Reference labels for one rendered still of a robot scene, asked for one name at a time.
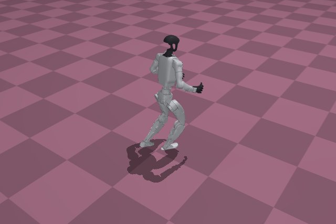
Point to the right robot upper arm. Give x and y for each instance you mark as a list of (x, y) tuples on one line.
[(178, 65)]

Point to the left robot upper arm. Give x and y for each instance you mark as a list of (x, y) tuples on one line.
[(155, 63)]

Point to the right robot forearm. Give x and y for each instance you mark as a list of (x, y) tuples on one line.
[(187, 88)]

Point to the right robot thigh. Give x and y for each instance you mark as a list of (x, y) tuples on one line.
[(177, 110)]

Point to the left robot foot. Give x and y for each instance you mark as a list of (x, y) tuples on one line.
[(144, 144)]

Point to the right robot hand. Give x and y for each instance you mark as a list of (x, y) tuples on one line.
[(199, 88)]

